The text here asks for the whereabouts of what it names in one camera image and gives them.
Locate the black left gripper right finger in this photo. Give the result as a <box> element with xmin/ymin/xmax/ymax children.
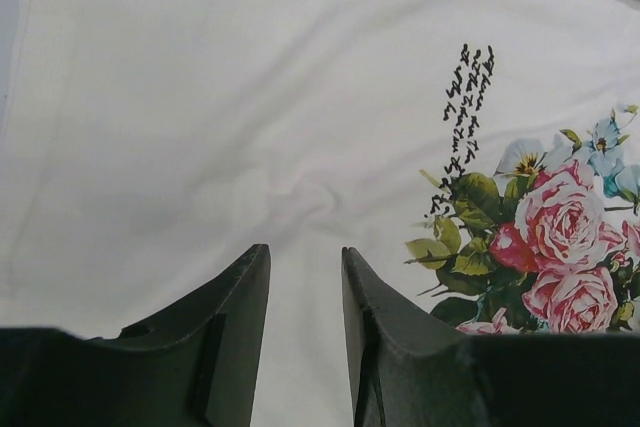
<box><xmin>342</xmin><ymin>248</ymin><xmax>639</xmax><ymax>426</ymax></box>

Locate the white floral print t-shirt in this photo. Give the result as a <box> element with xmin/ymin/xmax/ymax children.
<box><xmin>1</xmin><ymin>0</ymin><xmax>639</xmax><ymax>426</ymax></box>

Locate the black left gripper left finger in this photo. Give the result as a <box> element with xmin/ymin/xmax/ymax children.
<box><xmin>1</xmin><ymin>244</ymin><xmax>271</xmax><ymax>426</ymax></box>

